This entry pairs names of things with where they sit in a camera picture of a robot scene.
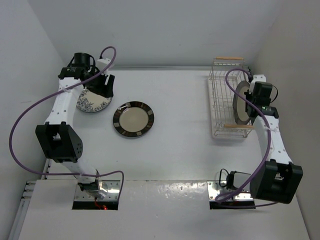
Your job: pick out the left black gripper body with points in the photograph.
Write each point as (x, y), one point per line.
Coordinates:
(94, 71)

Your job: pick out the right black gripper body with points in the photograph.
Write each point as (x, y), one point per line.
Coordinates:
(250, 90)

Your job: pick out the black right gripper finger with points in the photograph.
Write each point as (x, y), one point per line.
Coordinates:
(248, 96)
(251, 112)

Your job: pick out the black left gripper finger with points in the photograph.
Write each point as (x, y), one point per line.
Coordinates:
(108, 88)
(97, 88)

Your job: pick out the plain dark rim plate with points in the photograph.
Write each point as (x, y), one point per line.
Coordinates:
(239, 105)

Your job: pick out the striped dark rim plate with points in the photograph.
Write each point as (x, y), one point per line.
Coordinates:
(133, 119)

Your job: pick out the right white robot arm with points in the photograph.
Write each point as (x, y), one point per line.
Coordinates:
(277, 178)

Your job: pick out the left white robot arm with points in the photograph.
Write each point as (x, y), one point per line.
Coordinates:
(57, 138)

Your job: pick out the blue floral plate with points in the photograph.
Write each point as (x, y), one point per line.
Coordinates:
(89, 102)

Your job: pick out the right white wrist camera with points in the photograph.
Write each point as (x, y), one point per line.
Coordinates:
(258, 78)

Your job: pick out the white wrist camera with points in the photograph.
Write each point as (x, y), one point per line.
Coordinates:
(102, 63)
(258, 78)

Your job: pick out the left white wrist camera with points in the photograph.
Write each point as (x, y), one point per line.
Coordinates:
(102, 63)

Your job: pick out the metal wire dish rack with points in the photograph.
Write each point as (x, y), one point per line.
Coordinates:
(221, 65)

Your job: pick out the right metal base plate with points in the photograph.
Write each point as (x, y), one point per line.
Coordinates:
(214, 189)

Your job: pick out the metal base plate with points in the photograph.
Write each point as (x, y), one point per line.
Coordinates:
(214, 189)
(102, 191)

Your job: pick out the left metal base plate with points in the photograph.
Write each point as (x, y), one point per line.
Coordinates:
(102, 191)

